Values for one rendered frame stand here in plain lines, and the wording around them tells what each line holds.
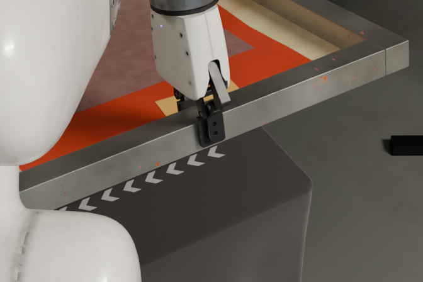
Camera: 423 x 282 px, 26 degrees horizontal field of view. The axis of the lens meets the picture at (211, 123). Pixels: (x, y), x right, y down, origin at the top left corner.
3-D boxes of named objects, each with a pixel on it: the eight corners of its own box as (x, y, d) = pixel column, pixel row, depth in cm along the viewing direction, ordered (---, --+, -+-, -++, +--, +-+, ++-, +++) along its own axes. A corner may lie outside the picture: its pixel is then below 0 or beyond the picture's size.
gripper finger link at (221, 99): (191, 36, 99) (184, 67, 104) (226, 90, 96) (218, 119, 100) (200, 33, 99) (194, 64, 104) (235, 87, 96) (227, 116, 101)
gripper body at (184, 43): (131, -15, 101) (146, 76, 106) (174, 14, 93) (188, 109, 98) (191, -33, 103) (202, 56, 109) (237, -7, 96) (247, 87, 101)
